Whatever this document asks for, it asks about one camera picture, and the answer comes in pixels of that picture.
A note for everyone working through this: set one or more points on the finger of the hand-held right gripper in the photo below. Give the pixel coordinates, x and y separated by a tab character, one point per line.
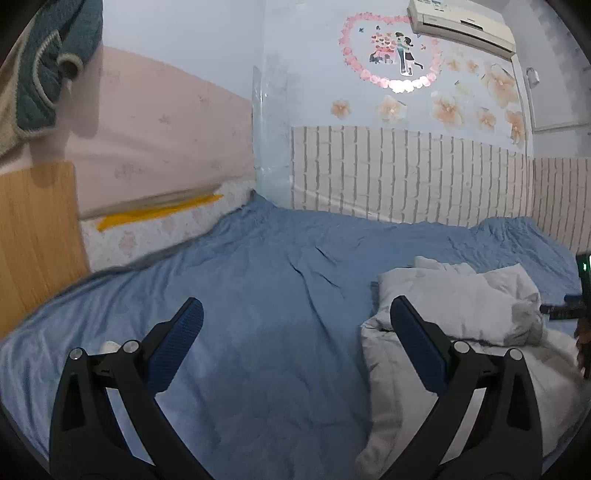
561	311

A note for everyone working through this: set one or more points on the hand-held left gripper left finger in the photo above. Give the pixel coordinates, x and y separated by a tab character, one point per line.
178	339

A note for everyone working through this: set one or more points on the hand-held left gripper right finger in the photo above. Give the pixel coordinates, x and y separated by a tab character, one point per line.
415	341

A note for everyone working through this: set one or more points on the light grey jacket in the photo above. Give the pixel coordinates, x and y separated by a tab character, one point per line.
461	304

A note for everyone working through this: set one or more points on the person's right hand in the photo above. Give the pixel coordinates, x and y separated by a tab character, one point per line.
585	350

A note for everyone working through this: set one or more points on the floral mattress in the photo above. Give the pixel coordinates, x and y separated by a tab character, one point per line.
152	230

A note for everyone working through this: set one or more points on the blue bed sheet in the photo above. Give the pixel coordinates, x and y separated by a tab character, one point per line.
277	286

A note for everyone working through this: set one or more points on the yellow strip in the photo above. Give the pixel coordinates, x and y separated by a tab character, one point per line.
152	214

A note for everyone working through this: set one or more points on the wooden board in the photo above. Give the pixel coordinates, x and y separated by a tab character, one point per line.
37	230

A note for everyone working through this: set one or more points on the clear plastic sheet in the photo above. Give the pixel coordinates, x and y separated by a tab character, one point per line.
272	138

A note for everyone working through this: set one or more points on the white air conditioner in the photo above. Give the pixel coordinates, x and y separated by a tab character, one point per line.
461	23

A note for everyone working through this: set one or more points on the teal quilted blanket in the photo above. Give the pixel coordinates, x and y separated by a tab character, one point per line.
41	69

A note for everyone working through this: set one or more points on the brick pattern wall panel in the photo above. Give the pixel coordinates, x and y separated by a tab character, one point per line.
392	175

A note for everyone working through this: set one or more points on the pink padded wall panel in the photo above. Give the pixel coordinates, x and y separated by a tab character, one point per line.
161	138

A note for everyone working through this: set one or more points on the white wall socket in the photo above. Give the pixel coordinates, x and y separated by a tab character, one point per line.
533	76

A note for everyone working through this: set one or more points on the group of flower wall stickers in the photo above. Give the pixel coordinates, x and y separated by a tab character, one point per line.
445	110

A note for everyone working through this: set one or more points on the heart couple wall sticker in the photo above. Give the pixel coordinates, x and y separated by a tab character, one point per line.
392	50

